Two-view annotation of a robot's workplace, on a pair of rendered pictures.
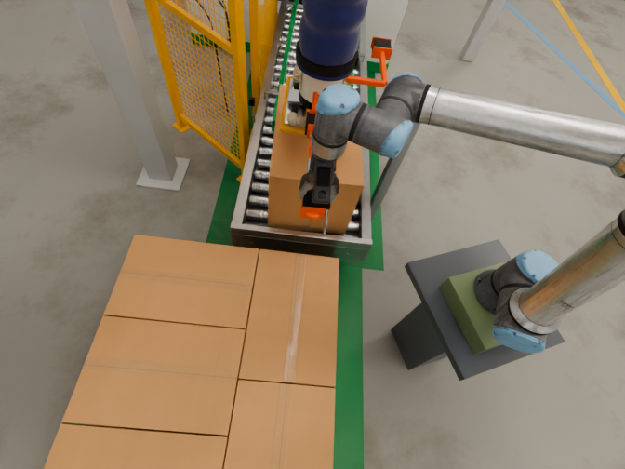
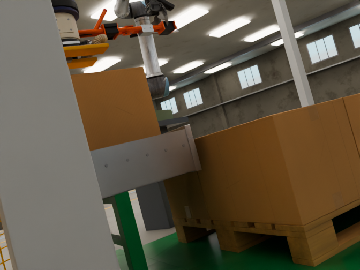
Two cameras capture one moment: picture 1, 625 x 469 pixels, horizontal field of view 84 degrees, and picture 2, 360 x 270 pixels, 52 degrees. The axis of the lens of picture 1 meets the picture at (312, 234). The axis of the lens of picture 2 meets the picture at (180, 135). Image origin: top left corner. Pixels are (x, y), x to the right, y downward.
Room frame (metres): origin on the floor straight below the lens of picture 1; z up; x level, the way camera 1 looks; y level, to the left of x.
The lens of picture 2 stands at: (1.49, 1.90, 0.50)
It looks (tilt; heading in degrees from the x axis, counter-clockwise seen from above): 3 degrees up; 248
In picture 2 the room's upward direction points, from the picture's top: 15 degrees counter-clockwise
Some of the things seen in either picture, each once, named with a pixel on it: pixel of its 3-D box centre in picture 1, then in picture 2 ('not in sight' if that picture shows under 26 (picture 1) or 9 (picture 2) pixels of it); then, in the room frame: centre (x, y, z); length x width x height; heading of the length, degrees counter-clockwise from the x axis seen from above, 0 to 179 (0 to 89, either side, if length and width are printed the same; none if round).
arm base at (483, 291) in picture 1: (503, 288); not in sight; (0.68, -0.77, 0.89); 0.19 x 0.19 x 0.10
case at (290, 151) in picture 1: (312, 160); (82, 125); (1.24, 0.08, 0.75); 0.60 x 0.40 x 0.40; 10
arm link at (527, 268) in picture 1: (526, 277); not in sight; (0.67, -0.78, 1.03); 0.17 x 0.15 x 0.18; 167
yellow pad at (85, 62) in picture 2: not in sight; (62, 62); (1.25, 0.01, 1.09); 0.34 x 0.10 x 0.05; 9
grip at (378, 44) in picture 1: (381, 47); not in sight; (1.57, -0.11, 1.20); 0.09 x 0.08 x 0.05; 99
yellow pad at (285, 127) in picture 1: (296, 100); (70, 48); (1.22, 0.20, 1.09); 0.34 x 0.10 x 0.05; 9
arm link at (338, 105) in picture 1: (336, 115); not in sight; (0.67, 0.01, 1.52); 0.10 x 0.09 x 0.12; 77
